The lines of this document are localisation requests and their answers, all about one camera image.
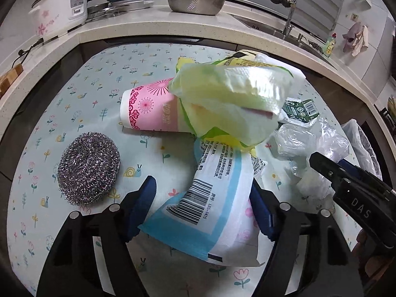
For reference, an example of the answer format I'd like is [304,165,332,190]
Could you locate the chrome kitchen faucet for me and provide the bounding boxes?
[269,0,299,37]

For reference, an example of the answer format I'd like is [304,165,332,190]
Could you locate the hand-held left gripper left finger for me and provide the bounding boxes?
[35,175,158,297]

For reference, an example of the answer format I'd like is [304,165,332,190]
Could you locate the green dish soap bottle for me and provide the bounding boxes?
[322,32,338,58]

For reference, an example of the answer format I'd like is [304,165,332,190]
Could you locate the purple hanging cloth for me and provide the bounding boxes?
[341,22,363,54]

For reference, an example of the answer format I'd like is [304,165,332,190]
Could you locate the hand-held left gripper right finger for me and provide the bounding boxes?
[250,179,364,297]

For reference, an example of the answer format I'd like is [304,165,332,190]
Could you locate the clear plastic bag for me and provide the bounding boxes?
[265,116,351,199]

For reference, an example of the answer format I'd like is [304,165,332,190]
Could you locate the white floral rice cooker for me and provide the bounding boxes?
[28,0,91,40]

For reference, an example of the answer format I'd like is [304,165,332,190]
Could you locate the floral printed tablecloth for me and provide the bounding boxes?
[9,43,373,297]

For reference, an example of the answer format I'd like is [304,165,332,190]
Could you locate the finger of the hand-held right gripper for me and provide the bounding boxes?
[309,151,360,190]

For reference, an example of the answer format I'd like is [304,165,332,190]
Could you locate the pink floral paper cup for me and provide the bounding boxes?
[119,78,196,134]

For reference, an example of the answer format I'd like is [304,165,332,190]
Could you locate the white trash bag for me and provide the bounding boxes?
[341,118,383,180]

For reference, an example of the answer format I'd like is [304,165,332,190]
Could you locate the black power cord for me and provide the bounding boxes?
[12,36,44,69]

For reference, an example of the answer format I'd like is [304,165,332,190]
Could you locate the yellow green snack packet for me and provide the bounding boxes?
[176,49,270,156]

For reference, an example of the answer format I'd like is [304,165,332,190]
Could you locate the white blue plastic packaging bag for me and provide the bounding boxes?
[138,139,265,267]

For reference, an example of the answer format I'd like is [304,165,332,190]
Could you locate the round steel wire rack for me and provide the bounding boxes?
[86,2,126,23]

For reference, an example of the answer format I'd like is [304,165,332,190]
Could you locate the steel wool scrubber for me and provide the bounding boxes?
[57,132,121,206]

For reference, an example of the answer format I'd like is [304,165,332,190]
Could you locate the wooden cutting board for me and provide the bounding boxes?
[0,63,24,99]

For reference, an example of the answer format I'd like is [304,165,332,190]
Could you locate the pale green plastic bag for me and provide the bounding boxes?
[170,62,295,147]

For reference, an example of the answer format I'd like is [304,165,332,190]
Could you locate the person's right hand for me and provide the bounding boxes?
[355,229,391,287]

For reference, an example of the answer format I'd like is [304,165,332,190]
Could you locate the steel tray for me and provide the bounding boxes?
[107,0,156,11]

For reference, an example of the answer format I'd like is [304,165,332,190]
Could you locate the green label plastic wrapper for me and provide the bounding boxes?
[282,97,321,128]

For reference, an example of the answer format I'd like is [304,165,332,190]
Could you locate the beige hanging cloth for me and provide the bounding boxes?
[351,25,370,57]

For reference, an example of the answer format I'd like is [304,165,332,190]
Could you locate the steel kitchen sink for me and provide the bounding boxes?
[234,15,338,69]

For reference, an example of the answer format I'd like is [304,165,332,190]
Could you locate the dark sink scrubber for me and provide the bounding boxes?
[307,40,326,54]

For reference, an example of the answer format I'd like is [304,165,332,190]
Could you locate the white stone kitchen counter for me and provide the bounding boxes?
[0,0,396,149]

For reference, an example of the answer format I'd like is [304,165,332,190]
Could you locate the steel colander bowl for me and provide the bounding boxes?
[163,0,231,16]

